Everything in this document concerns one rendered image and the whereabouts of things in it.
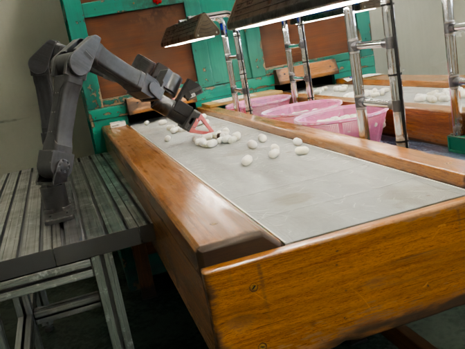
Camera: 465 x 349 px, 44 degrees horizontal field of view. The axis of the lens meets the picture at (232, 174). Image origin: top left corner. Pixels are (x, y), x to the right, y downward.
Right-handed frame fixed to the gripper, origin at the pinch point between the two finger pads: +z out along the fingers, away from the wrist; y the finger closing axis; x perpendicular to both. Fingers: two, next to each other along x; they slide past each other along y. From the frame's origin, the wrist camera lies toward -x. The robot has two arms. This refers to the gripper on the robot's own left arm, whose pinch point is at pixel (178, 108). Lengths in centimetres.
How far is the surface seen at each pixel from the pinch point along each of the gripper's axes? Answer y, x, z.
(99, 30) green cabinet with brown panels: 48, -15, -35
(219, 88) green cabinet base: 47, -19, 21
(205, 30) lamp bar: -31.2, -22.8, -10.2
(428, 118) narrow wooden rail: -77, -25, 42
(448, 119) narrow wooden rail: -85, -25, 42
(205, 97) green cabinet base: 47, -12, 18
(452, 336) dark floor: -59, 24, 99
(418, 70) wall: 131, -104, 155
